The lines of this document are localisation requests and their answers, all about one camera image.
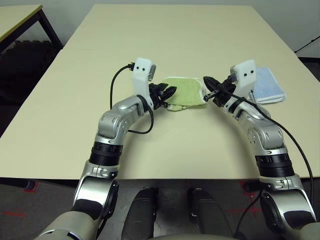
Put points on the dark grey robot left leg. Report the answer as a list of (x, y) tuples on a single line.
[(140, 212)]

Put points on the black table leg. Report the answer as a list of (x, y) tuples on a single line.
[(15, 183)]

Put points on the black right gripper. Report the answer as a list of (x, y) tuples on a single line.
[(223, 93)]

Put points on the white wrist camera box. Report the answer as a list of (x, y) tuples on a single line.
[(246, 77), (141, 75)]

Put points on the black low platform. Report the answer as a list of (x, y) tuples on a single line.
[(311, 60)]

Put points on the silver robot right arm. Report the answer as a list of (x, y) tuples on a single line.
[(265, 130)]

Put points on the beige side table black frame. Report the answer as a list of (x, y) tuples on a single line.
[(15, 17)]

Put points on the folded light blue towel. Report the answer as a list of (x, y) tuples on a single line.
[(267, 85)]

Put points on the dark grey robot leg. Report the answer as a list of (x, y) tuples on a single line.
[(207, 212), (140, 212)]

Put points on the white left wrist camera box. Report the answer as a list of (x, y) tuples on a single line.
[(141, 75)]

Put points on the green terry towel white trim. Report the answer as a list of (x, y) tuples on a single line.
[(187, 92)]

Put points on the dark grey robot right leg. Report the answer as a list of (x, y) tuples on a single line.
[(207, 212)]

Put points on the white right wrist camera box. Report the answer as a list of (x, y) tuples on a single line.
[(246, 77)]

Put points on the black foam floor mat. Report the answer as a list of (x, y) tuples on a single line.
[(25, 65)]

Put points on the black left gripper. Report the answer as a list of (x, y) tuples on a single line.
[(156, 97)]

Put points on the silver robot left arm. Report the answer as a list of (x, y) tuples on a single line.
[(117, 117)]

